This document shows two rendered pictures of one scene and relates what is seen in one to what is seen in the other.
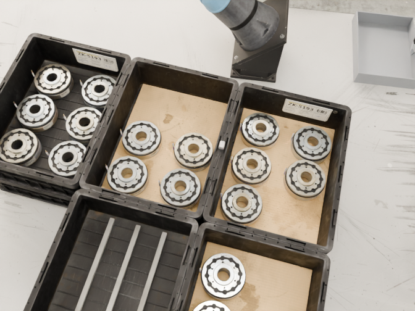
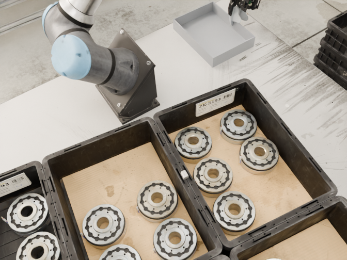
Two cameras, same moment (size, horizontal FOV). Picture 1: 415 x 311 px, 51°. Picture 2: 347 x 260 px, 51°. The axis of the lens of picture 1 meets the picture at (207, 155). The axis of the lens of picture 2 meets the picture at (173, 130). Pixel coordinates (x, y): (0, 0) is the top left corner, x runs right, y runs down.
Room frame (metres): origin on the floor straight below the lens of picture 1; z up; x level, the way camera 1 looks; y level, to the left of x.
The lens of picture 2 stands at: (0.18, 0.21, 1.70)
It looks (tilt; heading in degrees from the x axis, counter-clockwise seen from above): 55 degrees down; 326
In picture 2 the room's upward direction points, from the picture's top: 4 degrees counter-clockwise
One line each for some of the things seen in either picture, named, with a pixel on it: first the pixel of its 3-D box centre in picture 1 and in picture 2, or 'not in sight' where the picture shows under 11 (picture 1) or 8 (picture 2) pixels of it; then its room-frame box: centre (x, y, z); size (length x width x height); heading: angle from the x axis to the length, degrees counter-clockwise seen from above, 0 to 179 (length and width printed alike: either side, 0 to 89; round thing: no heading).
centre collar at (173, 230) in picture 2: (180, 186); (174, 238); (0.41, 0.06, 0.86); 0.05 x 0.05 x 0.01
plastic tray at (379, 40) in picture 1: (384, 49); (212, 32); (1.01, -0.58, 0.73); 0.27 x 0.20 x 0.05; 176
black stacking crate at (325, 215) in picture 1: (277, 170); (235, 162); (0.47, -0.18, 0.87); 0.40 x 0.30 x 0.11; 168
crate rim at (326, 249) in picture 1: (281, 161); (237, 152); (0.47, -0.18, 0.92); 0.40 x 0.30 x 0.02; 168
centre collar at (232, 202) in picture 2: (242, 202); (234, 209); (0.38, -0.09, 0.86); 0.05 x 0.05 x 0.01
